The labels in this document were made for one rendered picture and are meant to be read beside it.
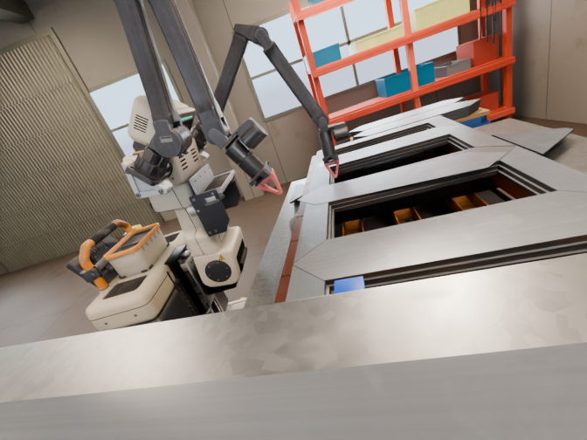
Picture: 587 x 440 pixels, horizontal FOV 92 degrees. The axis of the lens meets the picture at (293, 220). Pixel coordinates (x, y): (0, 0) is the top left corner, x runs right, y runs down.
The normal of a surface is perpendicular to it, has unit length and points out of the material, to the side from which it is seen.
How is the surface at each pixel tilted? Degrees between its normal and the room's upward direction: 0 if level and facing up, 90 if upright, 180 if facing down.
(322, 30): 90
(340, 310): 0
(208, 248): 90
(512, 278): 0
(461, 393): 0
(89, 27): 90
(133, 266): 92
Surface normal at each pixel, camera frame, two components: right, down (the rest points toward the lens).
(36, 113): 0.01, 0.42
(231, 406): -0.31, -0.86
